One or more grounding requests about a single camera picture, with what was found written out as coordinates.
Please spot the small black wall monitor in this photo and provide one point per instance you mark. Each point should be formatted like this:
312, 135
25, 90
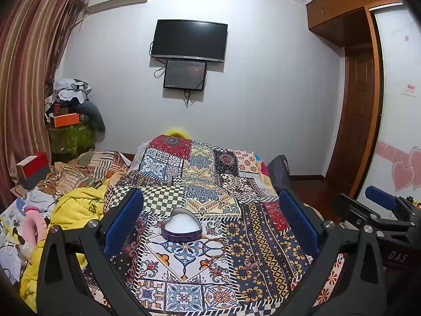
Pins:
185, 75

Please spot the yellow plush object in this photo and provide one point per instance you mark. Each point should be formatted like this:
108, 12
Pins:
177, 133

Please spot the black wall television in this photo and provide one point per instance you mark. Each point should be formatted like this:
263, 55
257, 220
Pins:
189, 41

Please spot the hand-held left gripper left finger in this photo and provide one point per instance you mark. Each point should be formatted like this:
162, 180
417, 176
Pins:
123, 220

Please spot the red and white box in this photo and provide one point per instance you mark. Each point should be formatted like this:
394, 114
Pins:
36, 168

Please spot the pink plush toy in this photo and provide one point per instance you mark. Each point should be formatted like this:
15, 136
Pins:
31, 227

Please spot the striped brown quilt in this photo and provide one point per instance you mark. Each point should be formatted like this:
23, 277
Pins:
88, 168

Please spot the green patterned box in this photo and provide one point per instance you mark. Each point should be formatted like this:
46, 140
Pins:
70, 138

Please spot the white paper note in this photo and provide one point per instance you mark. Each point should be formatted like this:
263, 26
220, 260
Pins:
411, 89

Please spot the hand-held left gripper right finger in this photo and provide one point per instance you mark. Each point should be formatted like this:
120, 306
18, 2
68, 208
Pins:
297, 220

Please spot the colourful patchwork cloth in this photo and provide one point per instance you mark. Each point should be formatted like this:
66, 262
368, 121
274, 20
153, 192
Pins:
204, 177

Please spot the striped maroon curtain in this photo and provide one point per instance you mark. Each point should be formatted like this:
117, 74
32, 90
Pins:
29, 56

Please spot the black bag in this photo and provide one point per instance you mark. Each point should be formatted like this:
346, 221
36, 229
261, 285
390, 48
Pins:
279, 171

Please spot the orange box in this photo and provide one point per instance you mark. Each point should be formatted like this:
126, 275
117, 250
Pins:
65, 120

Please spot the wooden overhead cabinet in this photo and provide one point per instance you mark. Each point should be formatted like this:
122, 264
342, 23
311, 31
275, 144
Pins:
342, 3

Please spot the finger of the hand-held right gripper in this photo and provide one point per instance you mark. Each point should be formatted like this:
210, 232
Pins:
380, 196
353, 212

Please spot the yellow fleece blanket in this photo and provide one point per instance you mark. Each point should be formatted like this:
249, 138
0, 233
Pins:
75, 204

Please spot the purple heart-shaped tin box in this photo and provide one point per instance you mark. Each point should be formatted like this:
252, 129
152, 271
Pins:
180, 228

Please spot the pile of grey clothes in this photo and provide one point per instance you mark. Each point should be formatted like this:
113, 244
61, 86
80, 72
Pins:
74, 95

